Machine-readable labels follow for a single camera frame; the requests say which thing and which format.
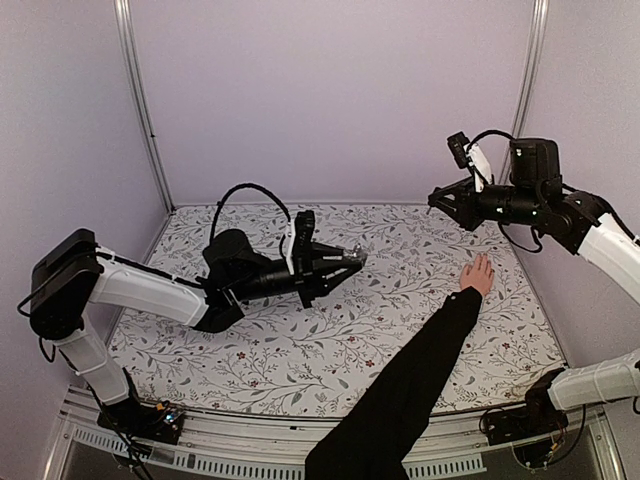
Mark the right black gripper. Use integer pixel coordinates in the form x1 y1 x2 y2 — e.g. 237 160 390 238
430 175 544 231

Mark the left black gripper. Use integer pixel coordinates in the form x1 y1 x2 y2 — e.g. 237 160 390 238
231 240 362 308

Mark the black sleeved forearm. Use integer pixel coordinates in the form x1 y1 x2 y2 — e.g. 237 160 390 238
304 287 482 479

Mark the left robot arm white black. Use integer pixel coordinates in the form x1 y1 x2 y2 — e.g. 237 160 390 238
17 210 367 434

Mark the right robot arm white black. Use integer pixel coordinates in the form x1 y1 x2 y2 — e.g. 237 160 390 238
428 132 639 436

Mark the person's bare hand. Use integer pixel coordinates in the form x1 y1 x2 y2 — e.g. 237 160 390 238
459 253 495 297

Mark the floral patterned table mat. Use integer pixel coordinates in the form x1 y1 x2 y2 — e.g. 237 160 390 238
109 205 565 417

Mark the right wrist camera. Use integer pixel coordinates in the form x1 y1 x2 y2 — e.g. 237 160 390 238
447 132 493 193

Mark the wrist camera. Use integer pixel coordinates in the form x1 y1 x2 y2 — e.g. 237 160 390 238
447 132 493 193
284 210 315 277

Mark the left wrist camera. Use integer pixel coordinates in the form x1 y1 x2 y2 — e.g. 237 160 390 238
284 210 315 277

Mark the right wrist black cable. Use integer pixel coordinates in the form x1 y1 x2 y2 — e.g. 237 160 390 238
467 129 516 151

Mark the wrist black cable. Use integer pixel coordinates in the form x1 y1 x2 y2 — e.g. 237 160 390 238
209 182 294 241
467 129 516 151

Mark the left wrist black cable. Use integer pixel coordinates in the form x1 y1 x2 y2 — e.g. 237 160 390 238
209 182 294 241

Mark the right aluminium frame post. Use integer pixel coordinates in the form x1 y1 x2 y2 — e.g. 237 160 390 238
511 0 550 137

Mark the aluminium frame post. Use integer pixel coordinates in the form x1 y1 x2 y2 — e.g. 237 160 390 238
113 0 176 214
511 0 550 137

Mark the front aluminium rail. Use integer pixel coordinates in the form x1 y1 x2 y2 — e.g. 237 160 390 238
44 389 626 480

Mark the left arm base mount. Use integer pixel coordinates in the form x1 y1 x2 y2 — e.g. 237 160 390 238
97 379 184 445

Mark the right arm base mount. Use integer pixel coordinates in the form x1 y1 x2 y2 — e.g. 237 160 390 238
479 368 569 469

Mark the left aluminium frame post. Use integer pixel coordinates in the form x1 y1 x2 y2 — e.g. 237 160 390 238
113 0 176 214

